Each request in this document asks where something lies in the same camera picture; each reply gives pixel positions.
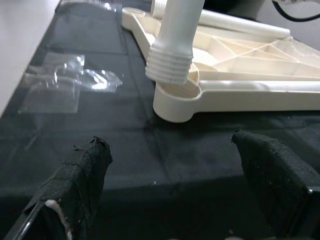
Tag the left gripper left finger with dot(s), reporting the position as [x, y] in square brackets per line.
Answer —
[75, 190]

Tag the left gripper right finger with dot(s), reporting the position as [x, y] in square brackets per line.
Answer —
[280, 185]

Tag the black tablecloth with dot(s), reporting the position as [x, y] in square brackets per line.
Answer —
[150, 155]

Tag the cream plastic table top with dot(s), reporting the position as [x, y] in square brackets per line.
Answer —
[250, 100]

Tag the clear plastic bag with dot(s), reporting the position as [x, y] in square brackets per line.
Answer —
[75, 82]

